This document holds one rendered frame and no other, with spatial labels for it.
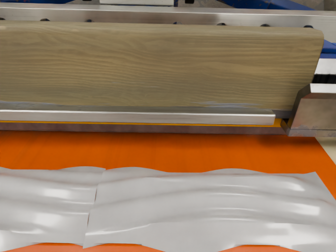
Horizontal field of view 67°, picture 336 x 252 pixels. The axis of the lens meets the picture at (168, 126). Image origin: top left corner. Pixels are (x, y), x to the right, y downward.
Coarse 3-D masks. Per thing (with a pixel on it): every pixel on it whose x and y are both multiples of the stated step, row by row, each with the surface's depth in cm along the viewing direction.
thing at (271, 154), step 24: (120, 144) 24; (144, 144) 24; (168, 144) 25; (192, 144) 25; (216, 144) 25; (240, 144) 25; (264, 144) 25; (288, 144) 25; (312, 144) 25; (168, 168) 22; (192, 168) 22; (216, 168) 22; (264, 168) 22; (288, 168) 22; (312, 168) 22
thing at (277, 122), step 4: (0, 120) 24; (276, 120) 24; (280, 120) 24; (148, 124) 24; (152, 124) 24; (156, 124) 24; (160, 124) 24; (164, 124) 24; (168, 124) 24; (172, 124) 24; (176, 124) 24; (180, 124) 24; (184, 124) 24; (188, 124) 24; (192, 124) 24; (196, 124) 24; (200, 124) 24; (204, 124) 24; (208, 124) 24; (212, 124) 24; (216, 124) 24; (220, 124) 24; (224, 124) 24; (228, 124) 24; (276, 124) 24
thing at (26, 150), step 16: (0, 144) 24; (16, 144) 24; (32, 144) 24; (48, 144) 24; (64, 144) 24; (80, 144) 24; (96, 144) 24; (112, 144) 24; (0, 160) 22; (16, 160) 22; (32, 160) 22; (48, 160) 22; (64, 160) 22; (80, 160) 22; (96, 160) 22
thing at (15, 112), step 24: (24, 120) 21; (48, 120) 21; (72, 120) 21; (96, 120) 21; (120, 120) 21; (144, 120) 21; (168, 120) 21; (192, 120) 21; (216, 120) 21; (240, 120) 22; (264, 120) 22
